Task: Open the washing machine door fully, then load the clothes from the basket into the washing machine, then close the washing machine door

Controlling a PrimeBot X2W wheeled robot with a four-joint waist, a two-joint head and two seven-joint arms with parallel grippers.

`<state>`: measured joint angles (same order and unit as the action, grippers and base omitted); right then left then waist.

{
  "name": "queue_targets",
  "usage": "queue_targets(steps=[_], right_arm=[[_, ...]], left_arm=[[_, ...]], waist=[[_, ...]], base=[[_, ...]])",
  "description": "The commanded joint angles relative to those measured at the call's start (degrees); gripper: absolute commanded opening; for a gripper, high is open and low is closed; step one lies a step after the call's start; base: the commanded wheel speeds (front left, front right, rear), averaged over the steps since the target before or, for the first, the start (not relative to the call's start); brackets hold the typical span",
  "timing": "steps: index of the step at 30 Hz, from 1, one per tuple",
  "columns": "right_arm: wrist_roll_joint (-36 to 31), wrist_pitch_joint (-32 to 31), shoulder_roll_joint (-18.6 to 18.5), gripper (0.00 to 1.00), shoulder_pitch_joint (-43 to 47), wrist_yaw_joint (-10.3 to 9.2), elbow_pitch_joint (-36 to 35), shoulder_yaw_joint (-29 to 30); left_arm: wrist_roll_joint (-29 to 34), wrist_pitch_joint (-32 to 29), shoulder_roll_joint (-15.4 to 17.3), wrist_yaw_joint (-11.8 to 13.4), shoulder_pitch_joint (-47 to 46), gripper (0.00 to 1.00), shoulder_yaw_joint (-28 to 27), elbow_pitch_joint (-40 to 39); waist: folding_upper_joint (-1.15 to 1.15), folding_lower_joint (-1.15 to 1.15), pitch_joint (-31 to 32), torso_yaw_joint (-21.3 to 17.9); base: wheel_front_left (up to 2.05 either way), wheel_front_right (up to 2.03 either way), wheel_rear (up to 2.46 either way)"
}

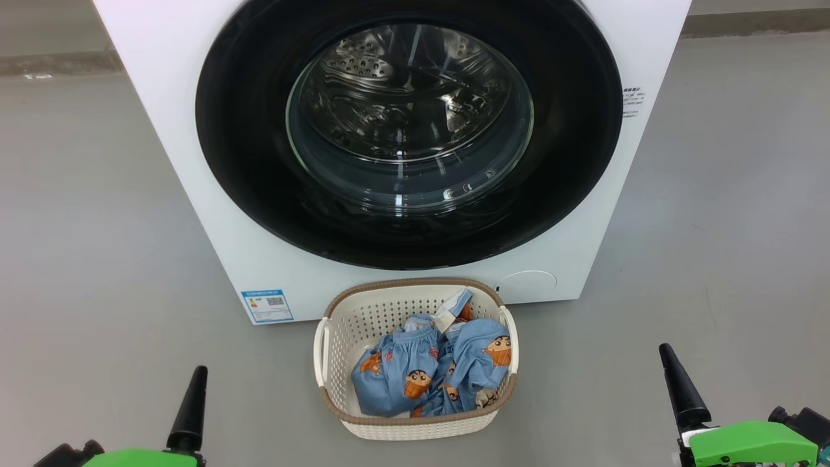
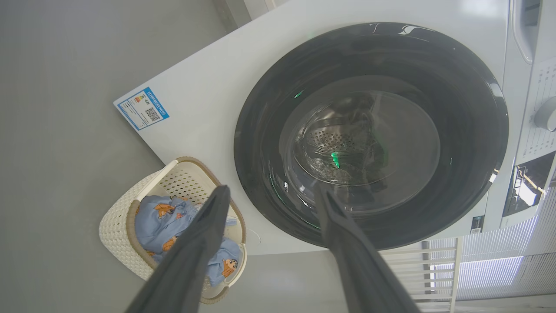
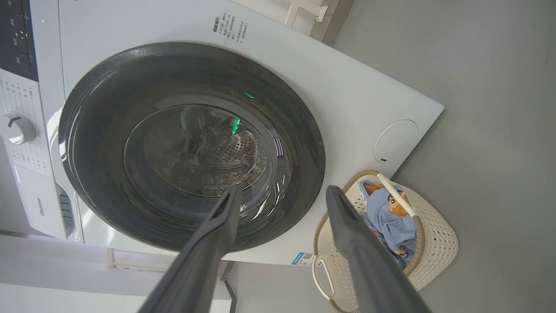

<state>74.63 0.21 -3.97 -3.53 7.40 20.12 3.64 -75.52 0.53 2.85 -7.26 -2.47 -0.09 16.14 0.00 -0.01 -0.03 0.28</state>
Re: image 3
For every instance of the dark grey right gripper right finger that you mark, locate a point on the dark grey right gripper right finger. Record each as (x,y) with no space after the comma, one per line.
(373,278)

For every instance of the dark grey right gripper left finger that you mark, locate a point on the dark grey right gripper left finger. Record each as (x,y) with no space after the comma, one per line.
(195,269)

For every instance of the blue cartoon print garment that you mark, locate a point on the blue cartoon print garment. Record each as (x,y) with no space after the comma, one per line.
(384,208)

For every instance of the dark round washer door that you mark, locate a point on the dark round washer door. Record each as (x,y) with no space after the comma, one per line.
(104,113)

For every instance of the stainless steel washing machine drum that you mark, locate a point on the stainless steel washing machine drum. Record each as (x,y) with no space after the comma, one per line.
(226,152)

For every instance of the white front-load washing machine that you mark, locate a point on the white front-load washing machine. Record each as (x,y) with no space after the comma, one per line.
(356,95)

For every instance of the white washing machine control knob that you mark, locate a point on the white washing machine control knob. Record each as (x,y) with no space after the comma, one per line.
(17,129)

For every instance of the black washing machine display panel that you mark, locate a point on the black washing machine display panel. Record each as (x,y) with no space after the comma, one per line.
(15,39)

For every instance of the cream perforated laundry basket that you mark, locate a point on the cream perforated laundry basket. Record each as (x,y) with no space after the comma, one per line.
(434,243)

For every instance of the blue energy label sticker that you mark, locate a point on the blue energy label sticker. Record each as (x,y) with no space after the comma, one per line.
(302,259)

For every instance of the round white filter cover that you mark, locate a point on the round white filter cover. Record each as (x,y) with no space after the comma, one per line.
(396,141)

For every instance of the white detergent drawer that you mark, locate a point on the white detergent drawer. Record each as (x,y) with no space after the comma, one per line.
(41,204)

